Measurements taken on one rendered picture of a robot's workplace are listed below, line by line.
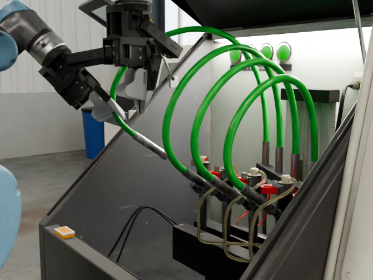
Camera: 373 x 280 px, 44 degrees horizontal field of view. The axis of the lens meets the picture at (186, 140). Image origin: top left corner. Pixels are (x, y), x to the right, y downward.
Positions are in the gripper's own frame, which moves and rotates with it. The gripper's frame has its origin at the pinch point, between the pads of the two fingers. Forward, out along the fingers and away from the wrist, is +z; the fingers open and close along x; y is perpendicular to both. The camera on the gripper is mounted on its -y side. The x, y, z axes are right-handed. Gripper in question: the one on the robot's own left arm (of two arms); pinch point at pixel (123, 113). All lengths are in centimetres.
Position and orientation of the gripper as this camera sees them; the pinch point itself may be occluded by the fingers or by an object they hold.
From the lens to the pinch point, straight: 106.2
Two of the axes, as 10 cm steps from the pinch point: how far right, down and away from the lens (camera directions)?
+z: 7.0, 7.2, -0.4
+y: -7.2, 6.9, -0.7
